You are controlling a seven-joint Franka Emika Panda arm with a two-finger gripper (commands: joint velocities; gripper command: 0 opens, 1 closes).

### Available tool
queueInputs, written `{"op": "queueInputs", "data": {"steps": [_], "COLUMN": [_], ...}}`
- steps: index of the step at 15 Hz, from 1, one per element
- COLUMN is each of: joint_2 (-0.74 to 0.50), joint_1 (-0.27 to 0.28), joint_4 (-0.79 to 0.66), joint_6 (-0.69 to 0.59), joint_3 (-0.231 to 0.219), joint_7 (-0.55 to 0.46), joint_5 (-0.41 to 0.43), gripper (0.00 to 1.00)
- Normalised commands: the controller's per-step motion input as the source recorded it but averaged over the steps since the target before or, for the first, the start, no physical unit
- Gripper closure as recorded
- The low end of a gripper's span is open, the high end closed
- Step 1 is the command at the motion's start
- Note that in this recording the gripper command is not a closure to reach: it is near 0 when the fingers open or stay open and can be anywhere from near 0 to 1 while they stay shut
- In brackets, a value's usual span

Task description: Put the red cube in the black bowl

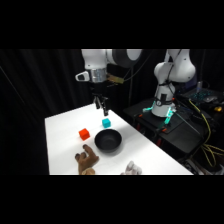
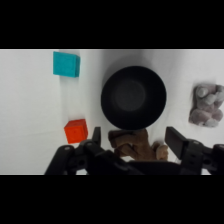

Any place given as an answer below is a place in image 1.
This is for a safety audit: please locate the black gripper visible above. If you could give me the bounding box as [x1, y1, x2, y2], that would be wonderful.
[90, 80, 110, 117]

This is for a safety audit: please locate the teal cube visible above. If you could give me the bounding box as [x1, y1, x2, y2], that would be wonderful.
[101, 118, 112, 129]

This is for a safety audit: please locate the black robot stand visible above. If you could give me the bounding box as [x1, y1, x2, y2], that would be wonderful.
[123, 97, 224, 168]

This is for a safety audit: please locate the black bowl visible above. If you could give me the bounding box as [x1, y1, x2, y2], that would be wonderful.
[93, 129, 123, 154]

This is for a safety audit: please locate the yellow cable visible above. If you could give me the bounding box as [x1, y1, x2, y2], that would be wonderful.
[187, 98, 224, 168]

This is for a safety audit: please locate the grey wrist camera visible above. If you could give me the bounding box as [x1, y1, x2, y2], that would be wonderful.
[75, 70, 91, 83]

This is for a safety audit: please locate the red cube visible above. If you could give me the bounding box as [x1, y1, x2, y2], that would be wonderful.
[78, 127, 91, 141]

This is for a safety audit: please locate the white plush toy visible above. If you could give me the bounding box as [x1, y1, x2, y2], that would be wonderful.
[120, 160, 143, 176]

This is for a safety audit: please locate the brown plush toy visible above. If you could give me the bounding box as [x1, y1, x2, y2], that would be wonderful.
[74, 143, 101, 176]

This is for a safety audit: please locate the laptop with lit keyboard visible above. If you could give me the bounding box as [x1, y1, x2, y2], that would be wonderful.
[185, 80, 222, 104]

